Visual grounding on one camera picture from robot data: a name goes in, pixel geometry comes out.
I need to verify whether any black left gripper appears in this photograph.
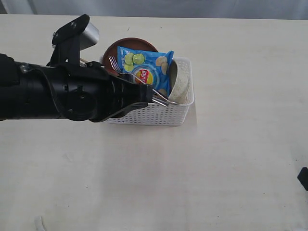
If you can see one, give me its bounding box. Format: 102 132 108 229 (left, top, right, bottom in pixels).
59 62 153 122

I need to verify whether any silver table knife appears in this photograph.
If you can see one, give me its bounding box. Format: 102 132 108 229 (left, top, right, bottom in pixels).
152 97 169 107

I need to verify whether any silver fork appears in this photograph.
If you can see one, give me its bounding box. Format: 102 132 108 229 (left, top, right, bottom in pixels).
108 56 178 105

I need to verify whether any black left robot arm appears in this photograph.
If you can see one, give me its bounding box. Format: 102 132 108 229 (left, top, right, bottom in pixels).
0 54 153 123

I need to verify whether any blue Lays chips bag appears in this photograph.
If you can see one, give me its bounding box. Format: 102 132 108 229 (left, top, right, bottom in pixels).
117 46 174 97

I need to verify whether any white perforated plastic basket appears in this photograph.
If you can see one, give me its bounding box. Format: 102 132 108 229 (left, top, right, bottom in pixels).
106 57 194 126

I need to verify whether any speckled white ceramic bowl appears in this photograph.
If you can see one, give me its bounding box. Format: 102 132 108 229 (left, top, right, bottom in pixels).
168 58 190 104

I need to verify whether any brown round plate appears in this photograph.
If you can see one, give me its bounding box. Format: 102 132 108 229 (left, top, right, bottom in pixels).
100 38 158 75

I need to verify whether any black object at right edge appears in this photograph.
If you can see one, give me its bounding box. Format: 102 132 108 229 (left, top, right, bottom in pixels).
297 167 308 191

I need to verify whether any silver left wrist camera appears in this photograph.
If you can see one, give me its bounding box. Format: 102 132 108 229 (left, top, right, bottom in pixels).
51 13 100 67

